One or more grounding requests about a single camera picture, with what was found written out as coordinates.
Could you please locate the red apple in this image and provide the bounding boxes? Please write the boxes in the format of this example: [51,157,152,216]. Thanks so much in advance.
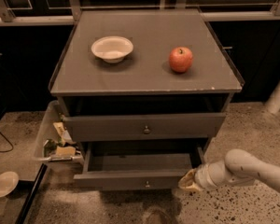
[169,47,193,73]

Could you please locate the yellow packet in bin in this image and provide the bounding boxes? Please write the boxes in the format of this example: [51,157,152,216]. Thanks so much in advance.
[55,147,76,157]

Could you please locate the white plate on floor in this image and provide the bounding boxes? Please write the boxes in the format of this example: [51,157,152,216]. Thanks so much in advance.
[0,171,19,198]

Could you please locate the grey top drawer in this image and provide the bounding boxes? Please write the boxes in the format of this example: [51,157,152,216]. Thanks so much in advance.
[63,113,226,142]

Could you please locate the white paper bowl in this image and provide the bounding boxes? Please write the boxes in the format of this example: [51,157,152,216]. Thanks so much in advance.
[91,36,133,63]

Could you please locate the black cable on floor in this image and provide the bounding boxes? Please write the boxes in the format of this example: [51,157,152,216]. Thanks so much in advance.
[0,125,15,154]

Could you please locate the grey wooden drawer cabinet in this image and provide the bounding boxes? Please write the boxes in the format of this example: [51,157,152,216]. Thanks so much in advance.
[48,8,245,161]

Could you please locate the grey drawer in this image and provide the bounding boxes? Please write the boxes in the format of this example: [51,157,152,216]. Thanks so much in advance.
[74,139,204,191]
[63,113,226,142]

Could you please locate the clear plastic bin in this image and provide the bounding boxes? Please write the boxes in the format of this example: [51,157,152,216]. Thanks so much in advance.
[34,101,84,164]

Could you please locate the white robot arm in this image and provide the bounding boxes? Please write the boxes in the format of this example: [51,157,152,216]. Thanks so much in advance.
[178,148,280,193]

